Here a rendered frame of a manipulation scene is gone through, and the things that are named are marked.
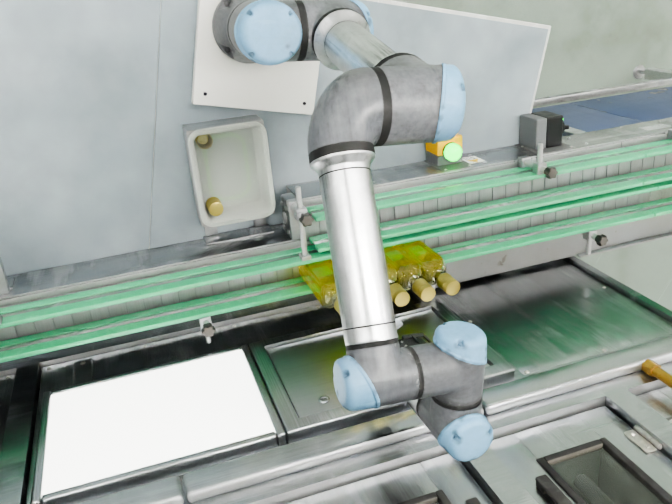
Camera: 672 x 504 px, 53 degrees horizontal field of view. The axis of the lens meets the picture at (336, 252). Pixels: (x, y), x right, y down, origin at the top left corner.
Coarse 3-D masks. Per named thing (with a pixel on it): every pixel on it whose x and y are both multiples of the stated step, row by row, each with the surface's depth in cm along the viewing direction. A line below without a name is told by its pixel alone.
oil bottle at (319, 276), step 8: (312, 264) 151; (320, 264) 151; (328, 264) 150; (304, 272) 153; (312, 272) 147; (320, 272) 147; (328, 272) 146; (304, 280) 155; (312, 280) 147; (320, 280) 143; (328, 280) 143; (312, 288) 149; (320, 288) 142; (328, 288) 140; (320, 296) 143; (328, 296) 140; (328, 304) 141
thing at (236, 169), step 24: (192, 144) 145; (216, 144) 154; (240, 144) 155; (264, 144) 150; (192, 168) 147; (216, 168) 155; (240, 168) 157; (264, 168) 153; (216, 192) 157; (240, 192) 159; (264, 192) 158; (216, 216) 155; (240, 216) 155; (264, 216) 156
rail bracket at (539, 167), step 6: (540, 144) 159; (540, 150) 160; (522, 156) 168; (528, 156) 167; (540, 156) 160; (516, 162) 168; (522, 162) 166; (528, 162) 165; (534, 162) 162; (540, 162) 161; (534, 168) 162; (540, 168) 160; (546, 168) 158; (552, 168) 157; (540, 174) 161; (546, 174) 157; (552, 174) 157
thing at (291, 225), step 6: (282, 198) 156; (288, 198) 154; (282, 204) 157; (282, 210) 159; (282, 216) 157; (288, 216) 154; (288, 222) 155; (294, 222) 154; (288, 228) 156; (294, 228) 154; (288, 234) 158; (294, 234) 155
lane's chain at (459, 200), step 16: (640, 144) 179; (640, 160) 181; (656, 160) 182; (560, 176) 174; (576, 176) 176; (592, 176) 177; (608, 176) 179; (480, 192) 168; (496, 192) 169; (512, 192) 171; (528, 192) 173; (384, 208) 161; (400, 208) 162; (416, 208) 164; (432, 208) 165; (448, 208) 167; (320, 224) 157
